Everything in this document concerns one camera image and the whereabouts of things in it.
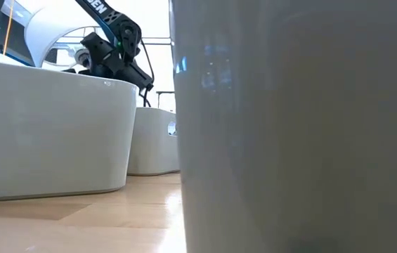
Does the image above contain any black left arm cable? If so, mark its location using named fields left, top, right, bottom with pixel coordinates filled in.
left=140, top=37, right=156, bottom=108

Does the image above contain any orange floor cable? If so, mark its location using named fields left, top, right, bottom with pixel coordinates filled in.
left=2, top=0, right=15, bottom=56

